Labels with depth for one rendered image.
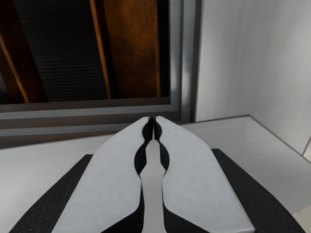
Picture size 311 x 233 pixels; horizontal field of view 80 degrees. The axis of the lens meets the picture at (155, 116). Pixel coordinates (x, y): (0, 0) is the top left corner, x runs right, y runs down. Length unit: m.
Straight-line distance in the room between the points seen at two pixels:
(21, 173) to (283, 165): 0.22
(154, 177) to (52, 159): 0.08
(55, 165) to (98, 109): 0.06
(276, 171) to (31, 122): 0.22
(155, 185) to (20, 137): 0.12
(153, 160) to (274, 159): 0.10
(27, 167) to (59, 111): 0.05
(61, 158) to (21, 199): 0.07
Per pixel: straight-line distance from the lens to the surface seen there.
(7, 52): 0.33
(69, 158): 0.17
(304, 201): 0.24
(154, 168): 0.16
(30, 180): 0.20
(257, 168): 0.18
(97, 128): 0.17
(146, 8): 0.30
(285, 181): 0.21
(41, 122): 0.19
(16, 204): 0.24
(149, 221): 0.22
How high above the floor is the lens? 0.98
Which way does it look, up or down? 60 degrees down
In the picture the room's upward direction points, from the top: 179 degrees clockwise
